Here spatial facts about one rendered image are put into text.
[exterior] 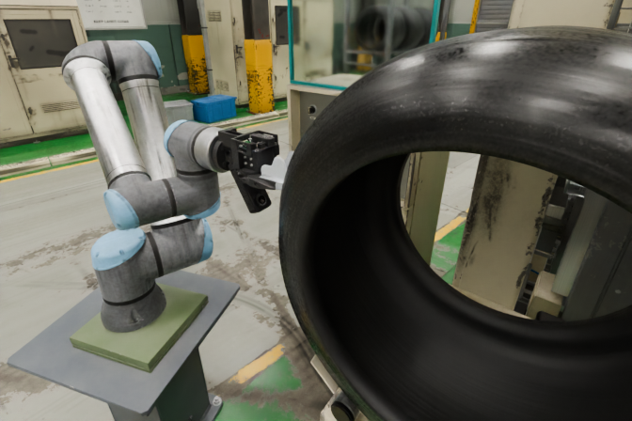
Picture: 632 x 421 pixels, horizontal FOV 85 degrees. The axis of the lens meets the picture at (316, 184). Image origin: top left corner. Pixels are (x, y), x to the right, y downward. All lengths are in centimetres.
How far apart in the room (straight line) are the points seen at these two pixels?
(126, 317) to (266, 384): 81
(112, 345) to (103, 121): 65
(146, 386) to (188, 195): 58
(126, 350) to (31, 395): 100
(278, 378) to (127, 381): 82
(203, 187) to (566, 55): 69
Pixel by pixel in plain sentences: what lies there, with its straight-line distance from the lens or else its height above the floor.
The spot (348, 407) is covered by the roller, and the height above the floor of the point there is 92.
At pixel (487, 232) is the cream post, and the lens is 79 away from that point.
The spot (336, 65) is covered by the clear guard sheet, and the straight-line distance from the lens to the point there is 129.
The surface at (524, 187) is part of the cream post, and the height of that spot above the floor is 122.
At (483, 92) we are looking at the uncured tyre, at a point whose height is 144.
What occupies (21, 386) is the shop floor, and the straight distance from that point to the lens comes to 225.
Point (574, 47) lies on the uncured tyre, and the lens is 34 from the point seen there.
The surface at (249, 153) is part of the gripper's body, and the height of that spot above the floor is 128.
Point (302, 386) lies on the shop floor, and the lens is 181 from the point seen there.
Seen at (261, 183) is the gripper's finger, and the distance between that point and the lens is 62.
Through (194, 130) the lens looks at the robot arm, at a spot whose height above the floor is 129.
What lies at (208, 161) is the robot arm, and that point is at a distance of 72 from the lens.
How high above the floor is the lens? 150
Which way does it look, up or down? 25 degrees down
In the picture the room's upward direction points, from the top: straight up
